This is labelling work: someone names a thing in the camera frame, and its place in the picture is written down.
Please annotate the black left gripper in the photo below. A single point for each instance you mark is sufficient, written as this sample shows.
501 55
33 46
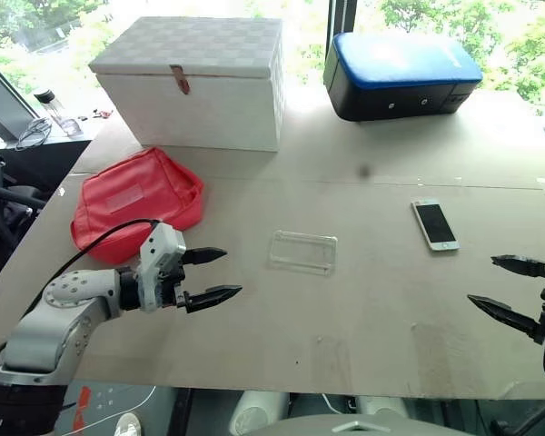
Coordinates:
178 284

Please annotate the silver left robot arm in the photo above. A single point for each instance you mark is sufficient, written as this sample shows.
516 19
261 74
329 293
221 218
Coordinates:
50 327

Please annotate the clear plastic phone case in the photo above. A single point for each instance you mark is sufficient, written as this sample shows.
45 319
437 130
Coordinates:
302 252

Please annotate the blue and black hard case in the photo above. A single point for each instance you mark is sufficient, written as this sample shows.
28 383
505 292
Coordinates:
390 91

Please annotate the white smartphone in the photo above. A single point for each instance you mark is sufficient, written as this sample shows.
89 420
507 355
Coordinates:
435 224

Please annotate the red fabric pouch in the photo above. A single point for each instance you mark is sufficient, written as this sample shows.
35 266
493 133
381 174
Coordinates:
131 200

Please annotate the white rounded shape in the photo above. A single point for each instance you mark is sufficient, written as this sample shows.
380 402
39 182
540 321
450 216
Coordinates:
381 406
259 411

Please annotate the white floor plate with dots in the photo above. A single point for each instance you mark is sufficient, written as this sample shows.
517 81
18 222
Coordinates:
113 402

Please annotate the white checkered lidded box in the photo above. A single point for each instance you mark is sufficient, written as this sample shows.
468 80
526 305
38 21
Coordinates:
200 113

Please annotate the small red items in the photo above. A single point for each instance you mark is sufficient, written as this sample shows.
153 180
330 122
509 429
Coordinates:
102 113

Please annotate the grey rounded robot body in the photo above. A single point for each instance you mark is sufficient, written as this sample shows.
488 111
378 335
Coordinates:
345 427

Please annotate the clear bottle with black cap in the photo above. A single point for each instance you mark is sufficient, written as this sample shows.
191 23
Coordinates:
50 106

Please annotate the grey slanted panel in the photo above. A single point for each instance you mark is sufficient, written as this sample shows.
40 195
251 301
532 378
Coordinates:
4 104

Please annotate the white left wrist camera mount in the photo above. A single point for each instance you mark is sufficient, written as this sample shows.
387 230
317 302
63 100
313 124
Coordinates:
163 245

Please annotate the black chair frame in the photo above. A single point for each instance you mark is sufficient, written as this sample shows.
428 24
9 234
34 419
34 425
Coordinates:
9 195

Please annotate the dark window frame post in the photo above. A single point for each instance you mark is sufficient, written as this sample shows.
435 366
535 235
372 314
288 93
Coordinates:
343 18

